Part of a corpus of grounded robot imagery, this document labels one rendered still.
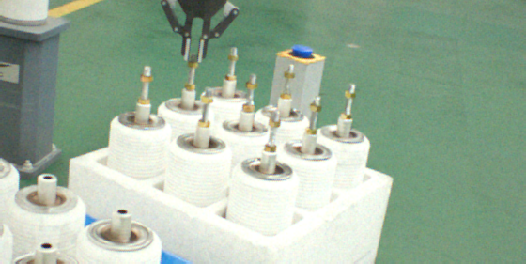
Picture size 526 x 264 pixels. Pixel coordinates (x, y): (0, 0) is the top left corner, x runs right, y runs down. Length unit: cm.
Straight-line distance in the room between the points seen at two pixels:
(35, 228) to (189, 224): 28
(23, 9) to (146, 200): 54
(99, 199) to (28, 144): 41
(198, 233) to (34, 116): 58
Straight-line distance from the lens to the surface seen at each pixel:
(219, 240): 115
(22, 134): 164
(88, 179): 128
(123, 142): 126
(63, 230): 97
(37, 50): 160
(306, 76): 154
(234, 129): 129
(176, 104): 138
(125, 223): 91
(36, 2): 160
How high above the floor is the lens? 69
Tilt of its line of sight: 18 degrees down
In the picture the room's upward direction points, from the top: 9 degrees clockwise
